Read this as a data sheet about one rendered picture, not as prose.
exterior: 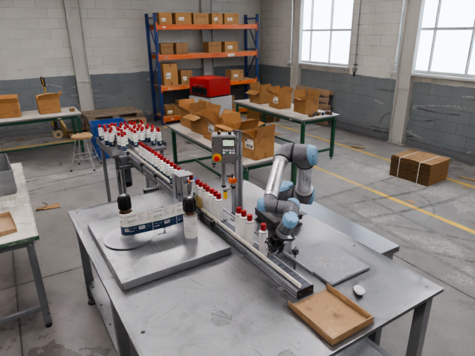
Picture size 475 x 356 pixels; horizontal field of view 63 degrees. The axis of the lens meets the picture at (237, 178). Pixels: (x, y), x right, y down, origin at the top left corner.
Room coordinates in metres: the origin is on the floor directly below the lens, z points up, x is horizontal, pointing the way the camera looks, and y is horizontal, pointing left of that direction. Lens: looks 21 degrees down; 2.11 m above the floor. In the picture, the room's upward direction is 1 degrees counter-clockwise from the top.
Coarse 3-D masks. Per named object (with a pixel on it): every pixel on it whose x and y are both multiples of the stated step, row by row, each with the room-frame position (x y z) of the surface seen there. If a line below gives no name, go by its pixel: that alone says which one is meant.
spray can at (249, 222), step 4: (248, 216) 2.05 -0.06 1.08; (248, 220) 2.05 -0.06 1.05; (252, 220) 2.06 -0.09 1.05; (248, 224) 2.04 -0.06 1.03; (252, 224) 2.04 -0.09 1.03; (248, 228) 2.04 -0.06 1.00; (252, 228) 2.05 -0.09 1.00; (248, 232) 2.04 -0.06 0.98; (252, 232) 2.05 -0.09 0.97; (248, 236) 2.04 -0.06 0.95; (252, 236) 2.05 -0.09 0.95; (248, 240) 2.04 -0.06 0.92; (252, 240) 2.05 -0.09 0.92; (252, 244) 2.05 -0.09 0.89
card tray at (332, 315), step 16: (288, 304) 1.55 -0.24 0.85; (304, 304) 1.56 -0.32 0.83; (320, 304) 1.56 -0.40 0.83; (336, 304) 1.56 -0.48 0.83; (352, 304) 1.53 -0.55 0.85; (304, 320) 1.45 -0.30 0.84; (320, 320) 1.45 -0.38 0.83; (336, 320) 1.45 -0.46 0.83; (352, 320) 1.45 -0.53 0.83; (368, 320) 1.41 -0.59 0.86; (336, 336) 1.31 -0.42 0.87
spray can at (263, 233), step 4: (264, 224) 1.94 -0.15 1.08; (264, 228) 1.93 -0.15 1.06; (260, 232) 1.92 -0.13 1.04; (264, 232) 1.92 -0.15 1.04; (260, 236) 1.92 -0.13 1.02; (264, 236) 1.92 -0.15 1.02; (260, 240) 1.92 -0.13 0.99; (264, 240) 1.92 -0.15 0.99; (260, 244) 1.92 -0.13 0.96; (264, 244) 1.92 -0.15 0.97; (260, 248) 1.92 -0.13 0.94; (264, 248) 1.92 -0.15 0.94; (260, 252) 1.92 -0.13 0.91; (264, 252) 1.92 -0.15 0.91
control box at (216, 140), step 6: (216, 132) 2.51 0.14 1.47; (222, 132) 2.51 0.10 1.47; (216, 138) 2.43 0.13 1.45; (216, 144) 2.43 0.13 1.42; (216, 150) 2.43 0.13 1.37; (222, 156) 2.42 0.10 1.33; (228, 156) 2.42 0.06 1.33; (234, 156) 2.42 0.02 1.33; (216, 162) 2.43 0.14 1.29; (222, 162) 2.43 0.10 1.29; (228, 162) 2.43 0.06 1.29; (234, 162) 2.43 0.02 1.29
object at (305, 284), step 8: (208, 216) 2.46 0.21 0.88; (216, 224) 2.34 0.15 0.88; (224, 224) 2.34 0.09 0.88; (248, 248) 2.02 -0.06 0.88; (256, 248) 2.02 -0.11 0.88; (272, 256) 1.93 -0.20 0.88; (280, 264) 1.85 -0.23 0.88; (288, 272) 1.77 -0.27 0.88; (288, 280) 1.69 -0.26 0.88; (304, 280) 1.69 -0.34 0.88; (296, 288) 1.63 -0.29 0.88; (304, 288) 1.63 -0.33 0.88
